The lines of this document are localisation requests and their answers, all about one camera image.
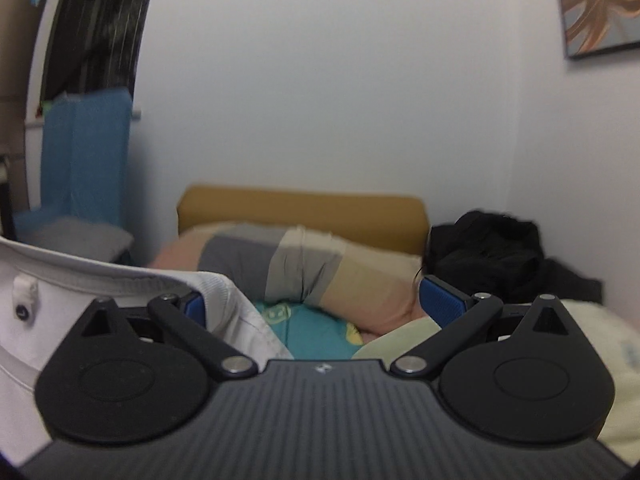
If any light green plush blanket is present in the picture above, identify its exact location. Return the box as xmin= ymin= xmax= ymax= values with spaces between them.
xmin=354 ymin=300 xmax=640 ymax=465

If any framed gold leaf picture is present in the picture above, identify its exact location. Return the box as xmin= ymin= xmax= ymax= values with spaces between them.
xmin=559 ymin=0 xmax=639 ymax=60

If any blue towel on chair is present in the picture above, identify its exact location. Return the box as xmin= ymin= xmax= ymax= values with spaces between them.
xmin=14 ymin=88 xmax=132 ymax=240

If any brown cardboard box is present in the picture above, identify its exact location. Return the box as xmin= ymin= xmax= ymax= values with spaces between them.
xmin=0 ymin=0 xmax=47 ymax=99

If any striped beige grey pillow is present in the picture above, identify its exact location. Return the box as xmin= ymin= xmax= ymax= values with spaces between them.
xmin=151 ymin=222 xmax=425 ymax=336

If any mustard yellow headboard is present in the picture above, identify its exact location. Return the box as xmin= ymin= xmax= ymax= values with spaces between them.
xmin=177 ymin=184 xmax=431 ymax=256

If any white polo shirt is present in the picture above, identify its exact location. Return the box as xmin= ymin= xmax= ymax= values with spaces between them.
xmin=1 ymin=240 xmax=291 ymax=465

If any black clothes pile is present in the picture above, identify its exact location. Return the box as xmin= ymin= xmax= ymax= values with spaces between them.
xmin=422 ymin=210 xmax=604 ymax=304

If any teal patterned bed sheet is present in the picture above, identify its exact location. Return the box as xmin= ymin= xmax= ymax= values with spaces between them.
xmin=255 ymin=302 xmax=364 ymax=360

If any grey seat cushion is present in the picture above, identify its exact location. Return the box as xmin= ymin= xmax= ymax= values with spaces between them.
xmin=18 ymin=217 xmax=134 ymax=262

